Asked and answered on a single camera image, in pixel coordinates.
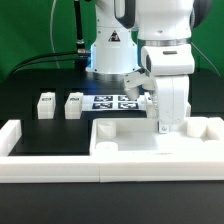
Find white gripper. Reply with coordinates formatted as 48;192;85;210
124;44;195;133

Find white desk top panel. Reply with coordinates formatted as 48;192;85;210
89;117;224;156

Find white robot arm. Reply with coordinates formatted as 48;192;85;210
86;0;213;133

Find fiducial marker sheet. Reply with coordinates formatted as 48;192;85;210
82;95;146;111

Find black vertical pole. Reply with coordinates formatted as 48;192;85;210
74;0;85;71

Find white thin cable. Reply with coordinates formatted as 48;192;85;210
49;0;62;69

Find black cable bundle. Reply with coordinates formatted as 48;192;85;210
6;50;92;79

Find white U-shaped fixture frame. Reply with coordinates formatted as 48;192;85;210
0;120;224;183

